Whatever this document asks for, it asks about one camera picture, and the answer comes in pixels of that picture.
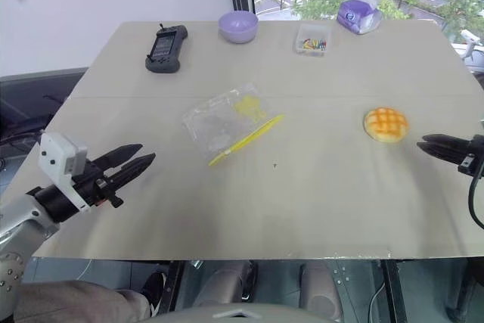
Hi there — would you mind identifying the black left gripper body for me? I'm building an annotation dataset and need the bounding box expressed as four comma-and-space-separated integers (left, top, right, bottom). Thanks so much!
73, 160, 126, 210

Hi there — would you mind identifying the black shoe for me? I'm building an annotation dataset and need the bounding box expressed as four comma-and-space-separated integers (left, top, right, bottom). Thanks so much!
142, 270, 168, 317

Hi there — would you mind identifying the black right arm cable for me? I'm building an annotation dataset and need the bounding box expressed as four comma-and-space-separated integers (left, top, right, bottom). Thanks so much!
467, 171, 484, 231

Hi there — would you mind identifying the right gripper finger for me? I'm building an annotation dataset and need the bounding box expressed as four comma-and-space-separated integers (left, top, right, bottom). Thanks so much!
416, 141, 468, 168
420, 133, 472, 153

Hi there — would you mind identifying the clear box of coloured pins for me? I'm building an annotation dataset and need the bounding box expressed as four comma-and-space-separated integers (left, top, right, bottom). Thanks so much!
292, 23, 330, 57

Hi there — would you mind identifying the person's grey trouser leg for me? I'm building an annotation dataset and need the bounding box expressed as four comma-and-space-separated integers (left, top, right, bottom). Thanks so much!
14, 279, 152, 323

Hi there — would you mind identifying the round golden melon bread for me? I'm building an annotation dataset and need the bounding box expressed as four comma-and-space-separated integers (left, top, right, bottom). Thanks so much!
363, 107, 410, 144

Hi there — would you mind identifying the wide grey rounded shape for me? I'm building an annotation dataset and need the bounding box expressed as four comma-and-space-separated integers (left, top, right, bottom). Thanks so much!
144, 301, 341, 323

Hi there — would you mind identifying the white security camera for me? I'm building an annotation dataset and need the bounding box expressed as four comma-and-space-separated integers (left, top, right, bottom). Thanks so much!
452, 29, 484, 65

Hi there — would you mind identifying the black table leg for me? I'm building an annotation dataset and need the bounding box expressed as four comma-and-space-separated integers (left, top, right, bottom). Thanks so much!
161, 259, 187, 317
379, 258, 408, 323

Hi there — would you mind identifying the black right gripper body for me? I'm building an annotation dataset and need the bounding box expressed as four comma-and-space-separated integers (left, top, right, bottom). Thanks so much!
457, 135, 484, 179

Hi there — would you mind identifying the white cable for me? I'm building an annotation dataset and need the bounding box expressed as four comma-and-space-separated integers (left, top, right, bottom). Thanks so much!
369, 292, 384, 323

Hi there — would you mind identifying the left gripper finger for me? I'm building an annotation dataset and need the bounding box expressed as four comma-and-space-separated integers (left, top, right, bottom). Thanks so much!
103, 152, 157, 197
89, 143, 144, 172

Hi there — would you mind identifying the purple tissue pack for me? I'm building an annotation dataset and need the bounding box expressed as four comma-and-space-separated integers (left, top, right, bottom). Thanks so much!
336, 0, 384, 36

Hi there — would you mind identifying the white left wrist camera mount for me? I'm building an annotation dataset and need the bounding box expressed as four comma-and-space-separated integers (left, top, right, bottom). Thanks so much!
37, 132, 92, 214

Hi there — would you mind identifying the clear bag with yellow zipper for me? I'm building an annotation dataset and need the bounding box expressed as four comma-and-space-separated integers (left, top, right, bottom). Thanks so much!
181, 81, 286, 168

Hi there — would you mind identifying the purple plastic bowl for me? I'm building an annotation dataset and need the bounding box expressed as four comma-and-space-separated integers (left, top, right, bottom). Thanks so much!
217, 10, 260, 45

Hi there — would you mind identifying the dark grey handheld controller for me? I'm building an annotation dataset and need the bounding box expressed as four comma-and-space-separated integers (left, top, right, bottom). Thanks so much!
144, 22, 189, 74

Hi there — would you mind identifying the dark grey furniture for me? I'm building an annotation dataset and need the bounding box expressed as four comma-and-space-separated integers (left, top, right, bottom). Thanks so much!
0, 67, 89, 188

